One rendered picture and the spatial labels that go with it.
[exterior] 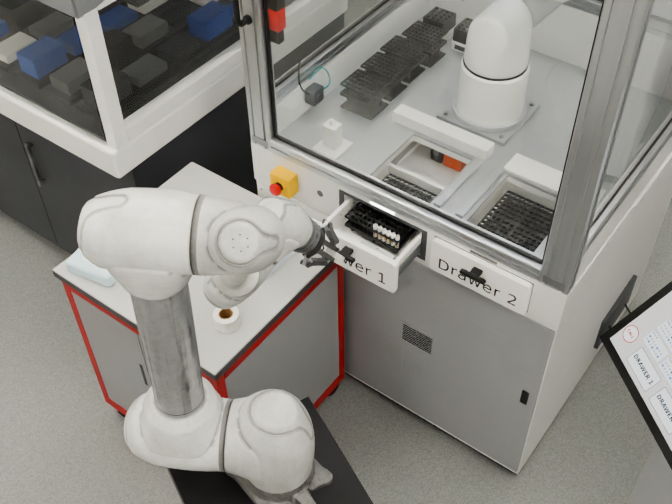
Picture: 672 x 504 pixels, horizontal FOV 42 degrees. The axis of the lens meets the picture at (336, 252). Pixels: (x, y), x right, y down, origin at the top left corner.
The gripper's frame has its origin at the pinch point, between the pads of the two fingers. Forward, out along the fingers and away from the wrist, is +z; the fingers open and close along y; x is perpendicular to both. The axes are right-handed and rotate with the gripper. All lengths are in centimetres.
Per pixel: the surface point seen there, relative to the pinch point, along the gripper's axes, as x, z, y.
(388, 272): -12.5, 7.6, 2.7
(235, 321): 15.1, -2.1, -27.7
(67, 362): 101, 59, -79
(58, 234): 139, 66, -42
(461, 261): -26.4, 14.3, 14.4
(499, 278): -37.6, 13.8, 14.8
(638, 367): -78, -1, 9
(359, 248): -3.2, 4.8, 4.7
